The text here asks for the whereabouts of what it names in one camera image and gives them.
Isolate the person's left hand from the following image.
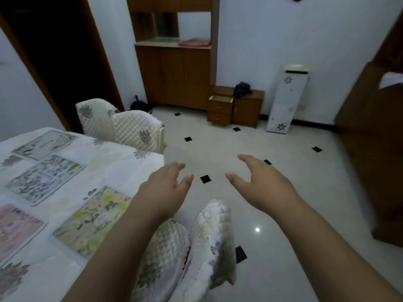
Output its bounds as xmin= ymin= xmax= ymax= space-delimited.
xmin=132 ymin=163 xmax=194 ymax=219

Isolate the person's right hand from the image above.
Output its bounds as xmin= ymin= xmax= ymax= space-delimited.
xmin=225 ymin=154 xmax=306 ymax=218

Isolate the person's left forearm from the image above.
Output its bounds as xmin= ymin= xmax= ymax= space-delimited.
xmin=62 ymin=204 xmax=173 ymax=302

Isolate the person's right forearm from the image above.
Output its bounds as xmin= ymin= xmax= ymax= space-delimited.
xmin=279 ymin=201 xmax=403 ymax=302

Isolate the chair with quilted cream cover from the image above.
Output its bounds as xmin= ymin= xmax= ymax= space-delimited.
xmin=169 ymin=199 xmax=237 ymax=302
xmin=76 ymin=98 xmax=121 ymax=140
xmin=111 ymin=110 xmax=167 ymax=154
xmin=130 ymin=218 xmax=192 ymax=302

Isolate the small wooden drawer unit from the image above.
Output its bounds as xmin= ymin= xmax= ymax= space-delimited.
xmin=207 ymin=95 xmax=234 ymax=126

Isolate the low brown wooden cabinet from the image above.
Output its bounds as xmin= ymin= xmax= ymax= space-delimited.
xmin=211 ymin=86 xmax=265 ymax=129

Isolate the white floral tablecloth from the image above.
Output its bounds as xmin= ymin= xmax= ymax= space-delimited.
xmin=0 ymin=127 xmax=165 ymax=302

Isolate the black bag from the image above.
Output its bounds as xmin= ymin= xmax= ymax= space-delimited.
xmin=128 ymin=95 xmax=153 ymax=114

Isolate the dark blue bag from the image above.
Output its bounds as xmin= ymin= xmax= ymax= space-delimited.
xmin=233 ymin=82 xmax=252 ymax=98

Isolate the white flower-print narrow cabinet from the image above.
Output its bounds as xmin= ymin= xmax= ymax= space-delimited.
xmin=266 ymin=71 xmax=310 ymax=135

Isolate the yellow-green floral placemat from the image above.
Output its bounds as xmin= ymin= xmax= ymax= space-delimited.
xmin=50 ymin=186 xmax=133 ymax=261

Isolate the tall brown wooden cabinet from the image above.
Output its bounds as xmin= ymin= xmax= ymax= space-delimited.
xmin=126 ymin=0 xmax=220 ymax=111

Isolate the pale yellow tray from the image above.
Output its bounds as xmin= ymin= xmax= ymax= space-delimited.
xmin=283 ymin=63 xmax=310 ymax=74

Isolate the brown wooden door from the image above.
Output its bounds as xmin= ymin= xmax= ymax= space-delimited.
xmin=334 ymin=16 xmax=403 ymax=249

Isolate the folded pink cloth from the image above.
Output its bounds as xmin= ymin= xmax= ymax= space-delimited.
xmin=178 ymin=38 xmax=211 ymax=47

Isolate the blue floral placemat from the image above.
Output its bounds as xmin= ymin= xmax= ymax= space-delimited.
xmin=4 ymin=155 xmax=86 ymax=207

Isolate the grey-green floral placemat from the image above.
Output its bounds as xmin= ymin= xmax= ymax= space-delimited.
xmin=12 ymin=130 xmax=79 ymax=161

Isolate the pink floral placemat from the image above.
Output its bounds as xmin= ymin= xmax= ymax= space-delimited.
xmin=0 ymin=203 xmax=48 ymax=266

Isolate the brown wooden door frame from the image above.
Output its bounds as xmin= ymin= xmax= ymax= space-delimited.
xmin=0 ymin=0 xmax=125 ymax=133

